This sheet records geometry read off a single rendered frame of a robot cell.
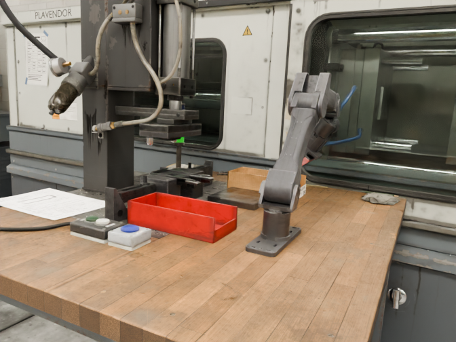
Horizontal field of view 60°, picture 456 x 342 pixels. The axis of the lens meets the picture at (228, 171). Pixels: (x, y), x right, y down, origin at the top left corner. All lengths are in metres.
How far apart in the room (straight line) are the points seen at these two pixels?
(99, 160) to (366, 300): 0.93
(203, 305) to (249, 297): 0.08
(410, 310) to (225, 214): 0.95
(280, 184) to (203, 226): 0.20
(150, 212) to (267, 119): 0.90
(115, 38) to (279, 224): 0.74
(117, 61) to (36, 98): 1.59
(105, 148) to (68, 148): 1.25
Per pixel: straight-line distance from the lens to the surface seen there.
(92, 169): 1.37
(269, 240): 0.92
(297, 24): 1.68
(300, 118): 1.02
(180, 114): 1.16
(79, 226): 0.96
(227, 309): 0.66
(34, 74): 2.83
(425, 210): 1.58
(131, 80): 1.24
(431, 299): 1.70
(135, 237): 0.87
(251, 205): 1.18
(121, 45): 1.27
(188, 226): 0.93
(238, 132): 1.81
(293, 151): 0.96
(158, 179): 1.15
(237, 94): 1.81
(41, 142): 2.78
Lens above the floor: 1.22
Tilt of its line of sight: 10 degrees down
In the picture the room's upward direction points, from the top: 3 degrees clockwise
